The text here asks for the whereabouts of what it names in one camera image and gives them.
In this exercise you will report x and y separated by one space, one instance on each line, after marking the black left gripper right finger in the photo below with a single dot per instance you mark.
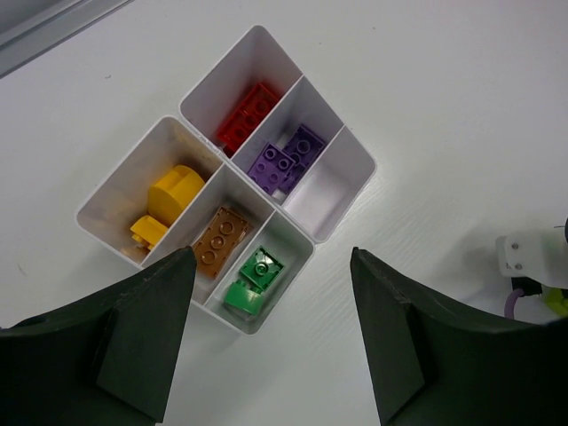
436 361

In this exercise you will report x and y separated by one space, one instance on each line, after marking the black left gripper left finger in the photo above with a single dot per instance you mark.
106 359

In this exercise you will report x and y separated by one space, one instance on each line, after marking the yellow curved lego brick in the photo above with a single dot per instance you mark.
147 232

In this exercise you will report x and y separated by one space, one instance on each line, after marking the green square lego brick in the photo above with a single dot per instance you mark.
262 268

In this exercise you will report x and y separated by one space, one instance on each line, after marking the tan lego plate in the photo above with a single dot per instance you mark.
224 233

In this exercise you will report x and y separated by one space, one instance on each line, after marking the yellow round lego piece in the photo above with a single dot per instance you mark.
170 195

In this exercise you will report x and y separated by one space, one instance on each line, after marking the pink patterned lego piece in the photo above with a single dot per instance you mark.
304 148

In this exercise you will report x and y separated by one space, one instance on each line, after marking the red rectangular lego brick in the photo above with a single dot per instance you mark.
246 117

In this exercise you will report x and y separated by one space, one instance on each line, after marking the lime lego brick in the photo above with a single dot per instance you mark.
556 300

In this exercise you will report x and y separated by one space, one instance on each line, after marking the dark green lego brick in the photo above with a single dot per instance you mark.
242 297

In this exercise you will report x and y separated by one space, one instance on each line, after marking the purple patterned lego brick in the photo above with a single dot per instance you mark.
270 168

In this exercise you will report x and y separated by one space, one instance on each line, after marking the white divided container left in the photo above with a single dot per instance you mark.
121 198

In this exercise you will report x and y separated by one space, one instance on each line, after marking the white divided container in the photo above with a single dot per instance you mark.
329 187
121 198

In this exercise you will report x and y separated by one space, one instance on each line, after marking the white divided container right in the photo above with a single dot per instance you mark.
329 187

